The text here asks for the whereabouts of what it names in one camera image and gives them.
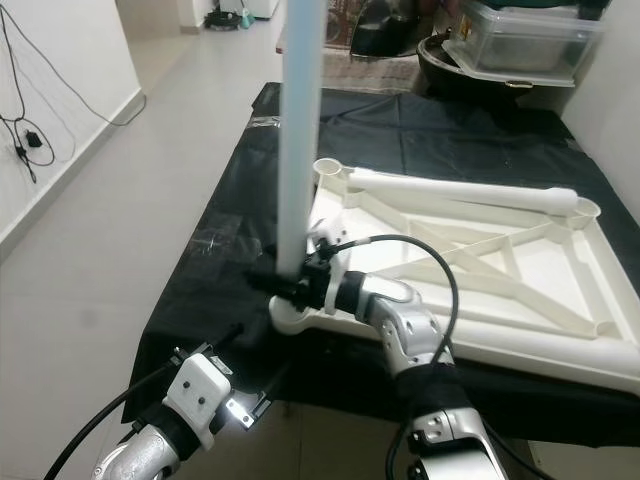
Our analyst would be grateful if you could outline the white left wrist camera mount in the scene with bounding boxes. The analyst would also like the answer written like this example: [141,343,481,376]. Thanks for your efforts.
[172,355,233,451]

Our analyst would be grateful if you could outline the black wok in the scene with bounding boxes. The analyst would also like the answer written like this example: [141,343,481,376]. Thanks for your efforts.
[418,35,591,101]

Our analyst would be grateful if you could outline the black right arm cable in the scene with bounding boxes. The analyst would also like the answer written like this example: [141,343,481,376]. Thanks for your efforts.
[342,233,461,480]

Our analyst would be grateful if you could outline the dark red printed carton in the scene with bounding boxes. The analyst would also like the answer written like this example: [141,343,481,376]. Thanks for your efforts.
[325,0,361,49]

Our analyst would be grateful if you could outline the crumpled clear tape patch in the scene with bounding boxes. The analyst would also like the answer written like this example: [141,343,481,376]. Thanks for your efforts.
[192,225,266,266]

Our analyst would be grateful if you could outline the black shiny curved cover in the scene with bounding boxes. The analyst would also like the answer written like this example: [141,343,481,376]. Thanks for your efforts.
[350,0,436,61]

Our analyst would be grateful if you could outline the black tablecloth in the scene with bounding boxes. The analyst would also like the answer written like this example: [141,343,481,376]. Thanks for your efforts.
[122,82,640,446]

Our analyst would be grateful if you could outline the clear tape strip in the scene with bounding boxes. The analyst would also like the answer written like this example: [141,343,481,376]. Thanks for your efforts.
[245,115,286,131]

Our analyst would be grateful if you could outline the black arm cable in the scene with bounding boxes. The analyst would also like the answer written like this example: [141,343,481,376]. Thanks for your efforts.
[42,360,179,480]
[342,233,461,480]

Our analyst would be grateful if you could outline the speckled cloth covered bench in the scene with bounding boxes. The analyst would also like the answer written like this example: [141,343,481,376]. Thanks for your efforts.
[275,40,426,96]

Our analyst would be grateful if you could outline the black wall cable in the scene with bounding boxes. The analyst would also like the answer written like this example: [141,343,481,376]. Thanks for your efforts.
[0,0,146,186]

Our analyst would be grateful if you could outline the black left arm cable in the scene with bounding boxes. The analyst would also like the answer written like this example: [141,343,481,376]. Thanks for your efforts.
[42,360,179,480]

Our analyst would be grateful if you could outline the white cabinet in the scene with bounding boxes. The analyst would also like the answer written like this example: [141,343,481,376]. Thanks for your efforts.
[240,0,281,21]

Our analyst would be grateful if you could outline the mop with black handle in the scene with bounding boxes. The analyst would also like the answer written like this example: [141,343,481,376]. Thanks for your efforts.
[205,0,251,31]

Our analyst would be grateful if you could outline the grey clear plastic box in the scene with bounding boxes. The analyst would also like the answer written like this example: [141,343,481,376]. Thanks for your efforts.
[445,0,611,86]

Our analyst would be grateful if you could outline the white plastic table top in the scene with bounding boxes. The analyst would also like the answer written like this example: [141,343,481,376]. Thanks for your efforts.
[268,158,640,386]

